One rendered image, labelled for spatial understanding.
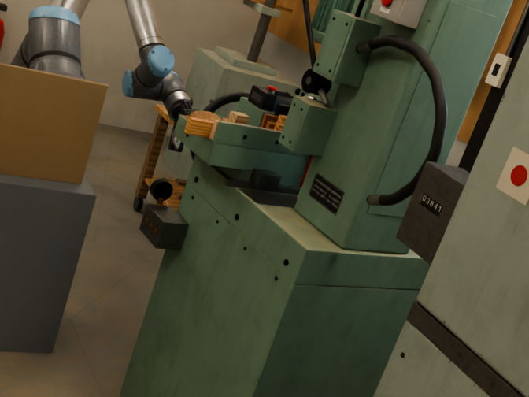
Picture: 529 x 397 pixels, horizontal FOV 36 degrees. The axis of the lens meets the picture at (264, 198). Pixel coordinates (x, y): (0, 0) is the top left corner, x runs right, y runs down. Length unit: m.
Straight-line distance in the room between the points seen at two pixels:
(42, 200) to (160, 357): 0.56
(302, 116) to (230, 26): 3.51
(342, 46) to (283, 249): 0.48
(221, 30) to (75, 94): 3.05
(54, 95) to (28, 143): 0.16
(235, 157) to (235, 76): 2.37
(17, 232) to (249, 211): 0.76
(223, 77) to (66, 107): 2.07
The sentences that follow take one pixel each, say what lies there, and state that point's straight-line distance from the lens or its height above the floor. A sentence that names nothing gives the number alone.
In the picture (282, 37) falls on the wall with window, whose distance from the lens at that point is 5.14.
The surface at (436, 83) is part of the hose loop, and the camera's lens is 1.69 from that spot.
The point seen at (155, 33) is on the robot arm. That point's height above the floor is 1.00.
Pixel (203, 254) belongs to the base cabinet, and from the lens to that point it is 2.17.
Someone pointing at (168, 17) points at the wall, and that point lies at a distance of 5.23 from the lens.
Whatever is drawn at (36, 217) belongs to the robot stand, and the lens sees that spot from 2.45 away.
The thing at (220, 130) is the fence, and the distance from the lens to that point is 2.01.
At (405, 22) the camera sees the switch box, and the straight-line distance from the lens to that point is 1.79.
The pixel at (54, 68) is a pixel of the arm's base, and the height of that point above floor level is 0.87.
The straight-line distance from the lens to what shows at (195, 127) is 2.02.
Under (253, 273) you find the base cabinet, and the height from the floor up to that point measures 0.65.
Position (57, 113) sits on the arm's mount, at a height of 0.76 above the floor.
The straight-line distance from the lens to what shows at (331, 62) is 1.88.
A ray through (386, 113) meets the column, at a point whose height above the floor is 1.13.
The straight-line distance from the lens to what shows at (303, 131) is 1.92.
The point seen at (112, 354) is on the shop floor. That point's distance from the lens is 2.77.
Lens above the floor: 1.40
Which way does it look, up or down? 17 degrees down
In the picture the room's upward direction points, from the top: 19 degrees clockwise
